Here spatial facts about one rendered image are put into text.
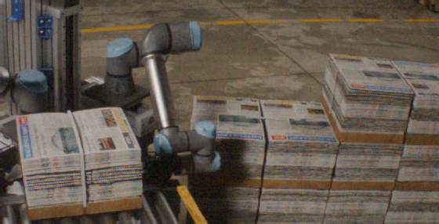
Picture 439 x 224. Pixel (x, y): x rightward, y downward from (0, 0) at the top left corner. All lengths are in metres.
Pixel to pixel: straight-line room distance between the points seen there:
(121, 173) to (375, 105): 1.05
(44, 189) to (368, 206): 1.40
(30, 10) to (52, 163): 0.84
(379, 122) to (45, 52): 1.38
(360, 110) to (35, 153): 1.25
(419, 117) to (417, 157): 0.19
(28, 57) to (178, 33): 0.67
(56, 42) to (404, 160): 1.51
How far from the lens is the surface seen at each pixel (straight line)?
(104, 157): 1.79
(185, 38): 2.20
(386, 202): 2.61
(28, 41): 2.47
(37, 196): 1.84
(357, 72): 2.47
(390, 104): 2.37
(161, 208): 1.95
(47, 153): 1.78
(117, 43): 2.58
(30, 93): 2.25
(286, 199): 2.49
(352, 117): 2.35
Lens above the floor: 1.94
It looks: 26 degrees down
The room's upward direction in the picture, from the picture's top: 5 degrees clockwise
